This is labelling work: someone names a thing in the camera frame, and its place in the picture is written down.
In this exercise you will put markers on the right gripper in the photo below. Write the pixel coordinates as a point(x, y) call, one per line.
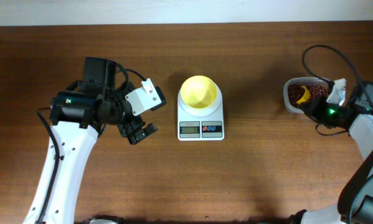
point(312, 110)

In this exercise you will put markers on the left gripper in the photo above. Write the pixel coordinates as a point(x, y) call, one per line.
point(141, 134)

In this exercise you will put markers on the yellow measuring scoop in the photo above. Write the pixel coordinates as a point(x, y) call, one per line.
point(305, 97)

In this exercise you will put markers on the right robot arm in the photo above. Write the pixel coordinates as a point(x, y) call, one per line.
point(355, 203)

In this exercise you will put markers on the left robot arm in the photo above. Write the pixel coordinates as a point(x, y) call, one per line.
point(78, 117)

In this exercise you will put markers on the white digital kitchen scale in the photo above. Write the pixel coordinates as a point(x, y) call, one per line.
point(206, 124)

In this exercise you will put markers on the pale yellow bowl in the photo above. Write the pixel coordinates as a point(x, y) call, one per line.
point(199, 92)

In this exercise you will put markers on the clear plastic container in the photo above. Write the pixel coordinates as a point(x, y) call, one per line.
point(299, 81)

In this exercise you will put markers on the red beans in container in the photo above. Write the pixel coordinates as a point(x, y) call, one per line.
point(295, 92)

